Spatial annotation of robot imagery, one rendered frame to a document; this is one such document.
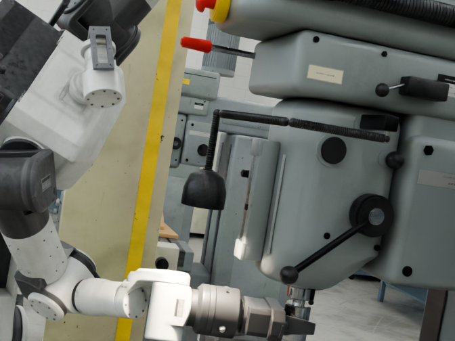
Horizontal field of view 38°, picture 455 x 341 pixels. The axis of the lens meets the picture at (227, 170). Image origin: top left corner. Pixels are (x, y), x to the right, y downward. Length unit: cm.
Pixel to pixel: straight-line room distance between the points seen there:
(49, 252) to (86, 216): 160
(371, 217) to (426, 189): 12
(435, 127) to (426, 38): 15
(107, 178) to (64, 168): 161
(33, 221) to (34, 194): 8
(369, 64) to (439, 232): 31
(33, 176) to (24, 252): 18
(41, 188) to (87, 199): 170
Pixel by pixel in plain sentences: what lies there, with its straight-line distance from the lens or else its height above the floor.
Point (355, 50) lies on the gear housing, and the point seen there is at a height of 171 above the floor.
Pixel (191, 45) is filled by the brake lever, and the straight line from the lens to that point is 121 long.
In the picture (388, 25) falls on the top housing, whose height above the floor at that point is 176.
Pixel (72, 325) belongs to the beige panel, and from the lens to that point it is 296.
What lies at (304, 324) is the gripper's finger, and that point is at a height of 124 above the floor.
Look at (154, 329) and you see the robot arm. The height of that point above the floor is 120.
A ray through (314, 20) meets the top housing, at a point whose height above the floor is 174.
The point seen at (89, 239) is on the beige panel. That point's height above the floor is 102.
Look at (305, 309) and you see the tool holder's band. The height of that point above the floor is 126.
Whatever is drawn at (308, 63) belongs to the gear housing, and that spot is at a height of 168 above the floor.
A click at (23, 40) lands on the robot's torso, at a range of 129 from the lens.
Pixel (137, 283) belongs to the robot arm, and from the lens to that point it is 122.
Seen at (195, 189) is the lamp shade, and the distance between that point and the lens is 107.
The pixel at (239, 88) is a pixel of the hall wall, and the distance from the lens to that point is 1056.
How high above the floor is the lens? 155
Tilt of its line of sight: 3 degrees down
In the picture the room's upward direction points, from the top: 9 degrees clockwise
